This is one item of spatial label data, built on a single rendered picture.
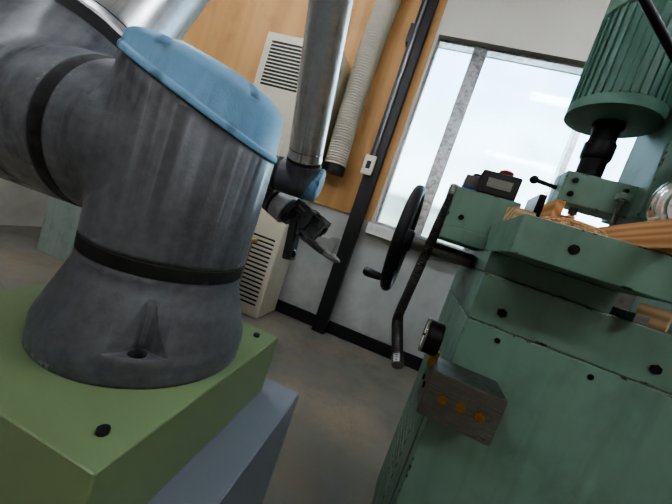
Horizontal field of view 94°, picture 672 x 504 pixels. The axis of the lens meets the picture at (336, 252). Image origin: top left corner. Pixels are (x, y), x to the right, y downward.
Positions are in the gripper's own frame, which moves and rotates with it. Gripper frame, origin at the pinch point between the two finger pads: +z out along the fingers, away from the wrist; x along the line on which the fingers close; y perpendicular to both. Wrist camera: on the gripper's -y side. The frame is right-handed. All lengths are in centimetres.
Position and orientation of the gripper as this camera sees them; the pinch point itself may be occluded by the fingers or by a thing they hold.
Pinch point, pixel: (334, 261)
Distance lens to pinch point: 88.5
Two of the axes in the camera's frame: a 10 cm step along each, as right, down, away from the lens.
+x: 2.8, 0.0, 9.6
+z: 7.3, 6.4, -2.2
